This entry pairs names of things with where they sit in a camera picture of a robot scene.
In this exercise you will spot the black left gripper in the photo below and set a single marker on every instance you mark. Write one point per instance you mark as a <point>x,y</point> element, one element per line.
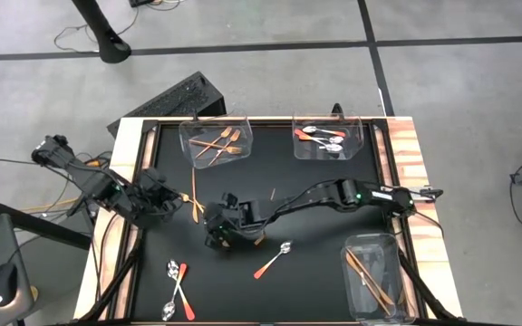
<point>159,194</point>

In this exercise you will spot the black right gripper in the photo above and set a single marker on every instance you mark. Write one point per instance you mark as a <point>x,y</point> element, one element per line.
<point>238,217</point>

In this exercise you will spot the clear plastic container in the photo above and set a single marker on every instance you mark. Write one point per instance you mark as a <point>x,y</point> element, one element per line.
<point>379,253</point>
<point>354,147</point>
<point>245,131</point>

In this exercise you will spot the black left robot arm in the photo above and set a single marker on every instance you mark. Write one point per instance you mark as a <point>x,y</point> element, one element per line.
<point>89,181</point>

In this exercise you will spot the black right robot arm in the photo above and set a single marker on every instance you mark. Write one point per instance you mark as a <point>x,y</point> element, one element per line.
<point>315,197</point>

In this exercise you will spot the black computer case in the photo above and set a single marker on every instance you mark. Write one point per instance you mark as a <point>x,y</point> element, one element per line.
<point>184,97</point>

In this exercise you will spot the black desk foot bar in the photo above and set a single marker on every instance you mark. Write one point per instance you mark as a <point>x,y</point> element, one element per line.
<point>39,225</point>

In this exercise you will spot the grey side table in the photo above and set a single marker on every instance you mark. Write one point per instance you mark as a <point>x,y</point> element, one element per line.
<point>16,235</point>

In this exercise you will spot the yellow round disc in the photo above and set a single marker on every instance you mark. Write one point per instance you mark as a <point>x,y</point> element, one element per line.
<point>34,293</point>

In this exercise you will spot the black computer mouse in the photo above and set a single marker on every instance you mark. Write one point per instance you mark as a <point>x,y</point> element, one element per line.
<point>2,283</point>

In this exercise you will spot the black power strip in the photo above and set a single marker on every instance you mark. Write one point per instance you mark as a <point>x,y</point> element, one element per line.
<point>139,2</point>

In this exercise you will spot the black camera stand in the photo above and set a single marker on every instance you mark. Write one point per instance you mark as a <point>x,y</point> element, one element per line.
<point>337,111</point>

